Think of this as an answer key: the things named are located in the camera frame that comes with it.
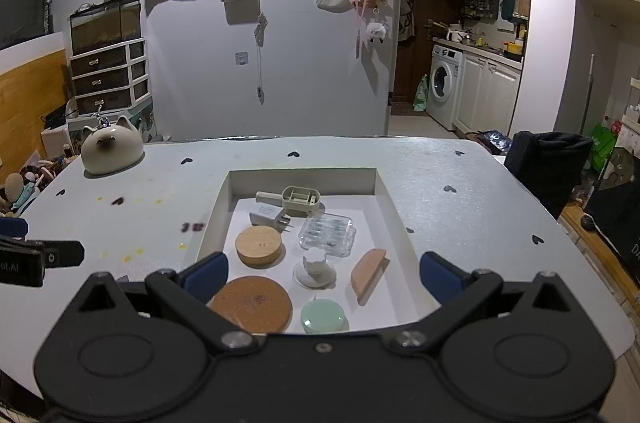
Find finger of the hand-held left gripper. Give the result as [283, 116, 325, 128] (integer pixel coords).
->
[0, 217, 29, 238]

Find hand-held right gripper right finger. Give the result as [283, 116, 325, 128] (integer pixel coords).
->
[390, 252, 596, 351]

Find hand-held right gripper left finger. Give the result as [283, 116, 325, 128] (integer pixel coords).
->
[55, 252, 256, 351]

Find round cork coaster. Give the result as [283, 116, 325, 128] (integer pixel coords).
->
[209, 275, 293, 334]

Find round wooden lid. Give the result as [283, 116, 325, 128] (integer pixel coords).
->
[235, 225, 285, 267]

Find wooden half-moon piece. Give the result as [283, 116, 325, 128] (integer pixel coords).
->
[350, 248, 388, 305]

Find white charger plug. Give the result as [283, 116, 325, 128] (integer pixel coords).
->
[249, 204, 293, 234]

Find white rectangular box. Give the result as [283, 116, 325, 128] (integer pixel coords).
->
[196, 168, 421, 336]

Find beige handled tool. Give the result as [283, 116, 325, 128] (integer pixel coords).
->
[255, 186, 322, 219]

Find green round case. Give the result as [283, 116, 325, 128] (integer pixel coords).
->
[300, 299, 347, 335]

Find clear plastic case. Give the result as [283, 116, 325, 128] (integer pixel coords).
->
[299, 213, 357, 258]

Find pile of toys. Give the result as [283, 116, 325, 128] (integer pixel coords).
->
[0, 148, 83, 214]

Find black device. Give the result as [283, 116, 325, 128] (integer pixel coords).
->
[42, 106, 71, 129]

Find cat-shaped ceramic pot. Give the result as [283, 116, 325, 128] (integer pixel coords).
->
[81, 116, 146, 176]

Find blue patterned item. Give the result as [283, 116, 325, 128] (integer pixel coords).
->
[465, 130, 513, 154]

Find black cloth on chair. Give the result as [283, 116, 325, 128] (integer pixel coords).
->
[504, 130, 595, 219]

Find patterned storage box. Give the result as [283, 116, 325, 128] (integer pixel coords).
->
[67, 100, 156, 144]

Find white drawer unit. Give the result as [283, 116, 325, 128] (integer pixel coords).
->
[69, 37, 151, 114]

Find pale green bag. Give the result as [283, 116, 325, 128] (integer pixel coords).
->
[412, 74, 431, 113]

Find black printed bag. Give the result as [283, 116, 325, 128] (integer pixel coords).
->
[585, 148, 640, 284]

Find white lower kitchen cabinets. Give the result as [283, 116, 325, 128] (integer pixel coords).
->
[452, 53, 523, 136]

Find white washing machine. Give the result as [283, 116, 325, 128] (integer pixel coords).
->
[427, 44, 466, 131]

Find bright green bag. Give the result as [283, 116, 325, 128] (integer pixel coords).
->
[590, 122, 619, 176]

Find glass fish tank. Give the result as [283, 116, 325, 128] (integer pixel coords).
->
[69, 0, 143, 56]

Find white pole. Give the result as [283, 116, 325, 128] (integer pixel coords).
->
[580, 53, 596, 134]

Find hanging apron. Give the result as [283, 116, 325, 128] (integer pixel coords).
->
[398, 0, 416, 41]

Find pink hanging ribbons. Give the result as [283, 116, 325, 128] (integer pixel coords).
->
[350, 0, 381, 59]

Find hanging charger cable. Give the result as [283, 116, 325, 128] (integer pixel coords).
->
[254, 14, 268, 104]

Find kitchen wall rack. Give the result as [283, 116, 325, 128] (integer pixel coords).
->
[462, 0, 501, 21]

